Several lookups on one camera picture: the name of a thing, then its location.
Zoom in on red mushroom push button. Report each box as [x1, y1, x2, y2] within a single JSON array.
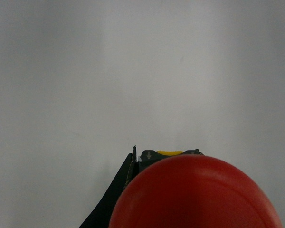
[[109, 155, 282, 228]]

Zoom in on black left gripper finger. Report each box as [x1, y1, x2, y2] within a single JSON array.
[[80, 146, 139, 228]]

